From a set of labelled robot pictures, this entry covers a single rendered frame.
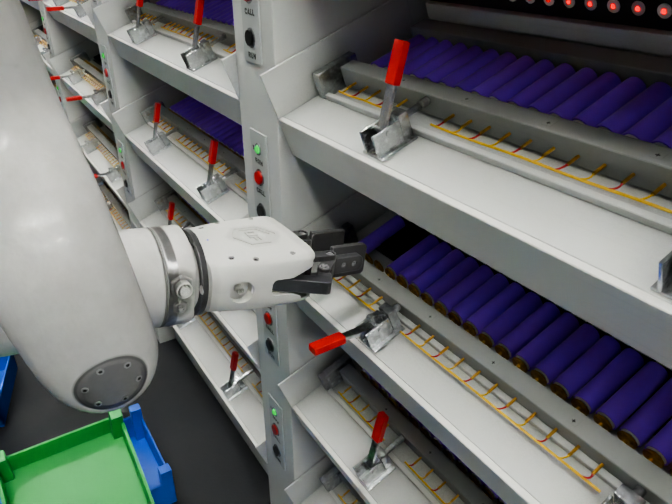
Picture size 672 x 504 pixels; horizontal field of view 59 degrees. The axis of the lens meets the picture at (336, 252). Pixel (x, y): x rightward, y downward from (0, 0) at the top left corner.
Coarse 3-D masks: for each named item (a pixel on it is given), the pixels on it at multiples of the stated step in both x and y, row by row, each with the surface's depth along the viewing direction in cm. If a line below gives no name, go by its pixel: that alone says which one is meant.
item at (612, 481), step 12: (348, 276) 68; (360, 288) 66; (372, 300) 64; (408, 324) 59; (420, 336) 58; (456, 360) 54; (468, 372) 53; (480, 384) 52; (492, 384) 51; (504, 396) 50; (516, 408) 49; (540, 420) 47; (564, 444) 45; (576, 456) 44; (588, 468) 44; (612, 480) 42
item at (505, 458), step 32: (320, 224) 71; (352, 224) 73; (384, 256) 69; (352, 288) 67; (320, 320) 68; (352, 320) 63; (352, 352) 63; (384, 352) 58; (416, 352) 57; (640, 352) 50; (384, 384) 60; (416, 384) 55; (448, 384) 53; (416, 416) 57; (448, 416) 51; (480, 416) 50; (512, 416) 49; (448, 448) 54; (480, 448) 48; (512, 448) 47; (640, 448) 44; (512, 480) 45; (544, 480) 44; (576, 480) 44
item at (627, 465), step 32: (384, 288) 62; (416, 320) 58; (448, 320) 56; (480, 352) 52; (512, 384) 49; (544, 416) 47; (576, 416) 45; (544, 448) 45; (576, 448) 44; (608, 448) 42; (640, 480) 40
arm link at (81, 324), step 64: (0, 0) 32; (0, 64) 32; (0, 128) 33; (64, 128) 36; (0, 192) 33; (64, 192) 34; (0, 256) 32; (64, 256) 34; (0, 320) 34; (64, 320) 34; (128, 320) 37; (64, 384) 37; (128, 384) 39
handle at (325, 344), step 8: (368, 320) 59; (360, 328) 58; (368, 328) 58; (328, 336) 57; (336, 336) 57; (344, 336) 57; (352, 336) 57; (312, 344) 56; (320, 344) 56; (328, 344) 56; (336, 344) 56; (312, 352) 56; (320, 352) 56
